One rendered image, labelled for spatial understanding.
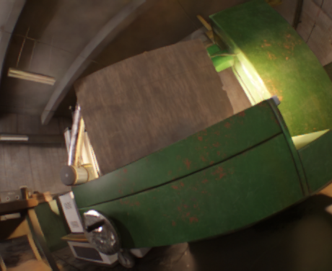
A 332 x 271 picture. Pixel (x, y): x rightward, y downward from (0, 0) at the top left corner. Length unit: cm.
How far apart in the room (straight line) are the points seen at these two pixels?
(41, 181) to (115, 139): 731
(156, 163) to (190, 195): 15
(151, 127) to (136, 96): 21
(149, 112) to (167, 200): 58
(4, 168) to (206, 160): 792
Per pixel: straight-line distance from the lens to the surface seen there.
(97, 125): 100
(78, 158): 158
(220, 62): 199
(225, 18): 206
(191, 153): 47
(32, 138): 767
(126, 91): 98
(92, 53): 564
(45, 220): 320
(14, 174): 799
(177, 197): 50
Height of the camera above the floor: 75
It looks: 13 degrees up
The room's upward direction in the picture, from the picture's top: 22 degrees counter-clockwise
